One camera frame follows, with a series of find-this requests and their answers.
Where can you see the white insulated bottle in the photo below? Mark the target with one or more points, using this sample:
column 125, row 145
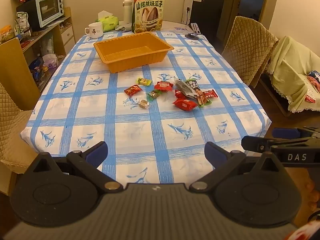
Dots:
column 127, row 11

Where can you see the wooden low cabinet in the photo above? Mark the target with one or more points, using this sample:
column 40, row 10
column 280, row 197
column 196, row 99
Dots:
column 12, row 75

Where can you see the quilted beige chair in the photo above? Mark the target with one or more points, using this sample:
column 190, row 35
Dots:
column 12, row 130
column 247, row 47

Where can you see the black microwave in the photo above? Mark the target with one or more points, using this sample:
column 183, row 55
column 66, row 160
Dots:
column 27, row 12

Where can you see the wooden shelf unit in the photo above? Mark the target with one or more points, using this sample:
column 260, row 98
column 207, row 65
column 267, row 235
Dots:
column 66, row 35

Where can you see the person's right hand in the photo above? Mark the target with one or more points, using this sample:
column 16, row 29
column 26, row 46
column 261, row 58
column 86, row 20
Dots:
column 311, row 192

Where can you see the orange plastic tray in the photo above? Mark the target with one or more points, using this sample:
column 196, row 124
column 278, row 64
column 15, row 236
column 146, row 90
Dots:
column 117, row 62

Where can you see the green brown candy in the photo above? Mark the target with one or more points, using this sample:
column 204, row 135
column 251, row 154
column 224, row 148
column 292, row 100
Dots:
column 153, row 95

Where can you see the red snack packet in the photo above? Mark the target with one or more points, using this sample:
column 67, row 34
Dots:
column 183, row 103
column 211, row 93
column 163, row 86
column 178, row 93

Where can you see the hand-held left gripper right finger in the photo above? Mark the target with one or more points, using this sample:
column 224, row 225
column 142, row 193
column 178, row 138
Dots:
column 212, row 151

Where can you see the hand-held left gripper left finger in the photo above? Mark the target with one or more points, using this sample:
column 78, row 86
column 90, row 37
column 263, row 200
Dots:
column 98, row 151

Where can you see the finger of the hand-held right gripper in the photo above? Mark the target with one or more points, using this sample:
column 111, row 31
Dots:
column 285, row 131
column 253, row 143

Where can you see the green yellow candy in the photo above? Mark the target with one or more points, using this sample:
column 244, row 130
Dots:
column 143, row 81

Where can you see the blue checked tablecloth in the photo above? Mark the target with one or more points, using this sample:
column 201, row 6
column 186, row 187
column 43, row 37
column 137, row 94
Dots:
column 150, row 130

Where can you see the green tissue pack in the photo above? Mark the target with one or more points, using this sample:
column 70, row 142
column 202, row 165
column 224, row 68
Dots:
column 108, row 22

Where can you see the black cabinet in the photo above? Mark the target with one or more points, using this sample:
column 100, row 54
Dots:
column 207, row 10

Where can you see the black grey snack packet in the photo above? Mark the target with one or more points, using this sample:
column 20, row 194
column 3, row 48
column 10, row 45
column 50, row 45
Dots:
column 183, row 88

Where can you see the purple pack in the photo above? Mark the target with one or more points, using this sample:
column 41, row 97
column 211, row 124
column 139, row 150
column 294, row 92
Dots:
column 50, row 61

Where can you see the light blue toaster oven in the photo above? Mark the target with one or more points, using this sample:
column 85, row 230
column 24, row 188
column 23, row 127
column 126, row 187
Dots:
column 48, row 8

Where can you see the clear brown candy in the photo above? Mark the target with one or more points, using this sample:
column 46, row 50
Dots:
column 143, row 103

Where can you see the red twisted candy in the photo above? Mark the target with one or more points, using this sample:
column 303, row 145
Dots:
column 133, row 90

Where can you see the white mug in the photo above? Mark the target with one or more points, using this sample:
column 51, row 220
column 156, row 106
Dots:
column 95, row 30

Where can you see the grey crumpled cloth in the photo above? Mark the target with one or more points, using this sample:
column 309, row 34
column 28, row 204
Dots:
column 123, row 27

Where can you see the red white garment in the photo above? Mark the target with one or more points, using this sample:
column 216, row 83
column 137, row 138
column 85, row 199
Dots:
column 307, row 230

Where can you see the white green bags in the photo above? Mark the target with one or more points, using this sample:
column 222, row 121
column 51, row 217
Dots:
column 22, row 22

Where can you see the large sunflower seed bag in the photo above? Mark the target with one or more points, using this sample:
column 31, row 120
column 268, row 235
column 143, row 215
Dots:
column 149, row 12

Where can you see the blue white card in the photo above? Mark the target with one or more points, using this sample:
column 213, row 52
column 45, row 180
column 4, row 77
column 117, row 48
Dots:
column 181, row 28

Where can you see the green sausage packet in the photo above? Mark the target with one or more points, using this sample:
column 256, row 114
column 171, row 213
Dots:
column 197, row 91

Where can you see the phone stand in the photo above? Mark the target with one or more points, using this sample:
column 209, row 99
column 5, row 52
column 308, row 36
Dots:
column 193, row 33

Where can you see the sofa with green cover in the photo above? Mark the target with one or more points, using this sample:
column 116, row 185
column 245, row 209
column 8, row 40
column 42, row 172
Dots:
column 290, row 72

